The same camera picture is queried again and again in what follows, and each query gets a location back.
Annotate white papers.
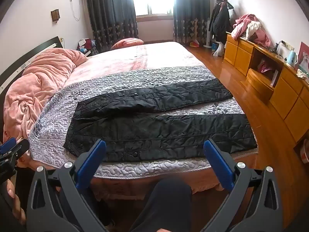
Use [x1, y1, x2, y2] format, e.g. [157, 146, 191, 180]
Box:
[270, 70, 279, 87]

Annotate white wall cable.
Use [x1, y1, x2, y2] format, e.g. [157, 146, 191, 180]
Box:
[70, 0, 81, 22]

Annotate pink bag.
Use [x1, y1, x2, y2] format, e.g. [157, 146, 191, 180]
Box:
[257, 59, 276, 74]

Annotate black hanging jacket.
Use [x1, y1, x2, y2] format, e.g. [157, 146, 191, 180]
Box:
[209, 0, 232, 44]

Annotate bed with pink sheet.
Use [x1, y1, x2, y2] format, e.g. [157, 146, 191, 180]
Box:
[2, 41, 259, 201]

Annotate white tower fan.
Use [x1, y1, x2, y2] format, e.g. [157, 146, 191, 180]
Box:
[203, 18, 213, 48]

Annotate dark wooden headboard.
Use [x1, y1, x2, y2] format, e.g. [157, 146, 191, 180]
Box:
[0, 36, 65, 97]

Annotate black pants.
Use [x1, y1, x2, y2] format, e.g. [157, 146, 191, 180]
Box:
[64, 78, 258, 163]

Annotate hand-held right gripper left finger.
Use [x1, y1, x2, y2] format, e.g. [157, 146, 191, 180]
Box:
[26, 139, 114, 232]

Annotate white garment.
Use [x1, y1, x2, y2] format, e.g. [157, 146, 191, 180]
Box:
[246, 21, 262, 39]

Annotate person's left hand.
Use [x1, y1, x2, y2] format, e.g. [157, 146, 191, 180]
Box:
[6, 180, 26, 225]

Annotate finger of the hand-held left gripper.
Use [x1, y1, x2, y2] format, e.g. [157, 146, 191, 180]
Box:
[0, 137, 30, 167]

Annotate dark bedside table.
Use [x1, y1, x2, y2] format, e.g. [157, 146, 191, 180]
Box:
[77, 38, 99, 56]

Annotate light blue kettle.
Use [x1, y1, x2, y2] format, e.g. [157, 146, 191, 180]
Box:
[287, 49, 299, 66]

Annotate pink fleece duvet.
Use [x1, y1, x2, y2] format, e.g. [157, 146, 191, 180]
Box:
[3, 48, 88, 143]

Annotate pink picture board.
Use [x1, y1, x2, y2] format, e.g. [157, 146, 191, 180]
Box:
[298, 42, 309, 71]

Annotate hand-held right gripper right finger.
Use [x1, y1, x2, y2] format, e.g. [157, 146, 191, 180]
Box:
[203, 139, 284, 232]

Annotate person's leg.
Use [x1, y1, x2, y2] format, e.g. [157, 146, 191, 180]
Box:
[129, 177, 194, 232]

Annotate grey quilted blanket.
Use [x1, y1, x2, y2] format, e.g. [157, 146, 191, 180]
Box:
[28, 66, 259, 178]

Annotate yellow wooden cabinet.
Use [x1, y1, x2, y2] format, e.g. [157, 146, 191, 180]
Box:
[223, 31, 309, 143]

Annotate yellow broom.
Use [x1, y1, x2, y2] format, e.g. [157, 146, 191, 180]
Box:
[189, 19, 200, 47]

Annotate dark patterned curtain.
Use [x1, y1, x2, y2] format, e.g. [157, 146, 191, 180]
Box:
[86, 0, 139, 51]
[172, 0, 213, 45]

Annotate pink clothes pile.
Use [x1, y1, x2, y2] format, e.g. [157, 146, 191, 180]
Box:
[233, 14, 271, 48]

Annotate pink pillow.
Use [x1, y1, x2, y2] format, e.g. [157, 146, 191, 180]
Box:
[110, 38, 144, 51]

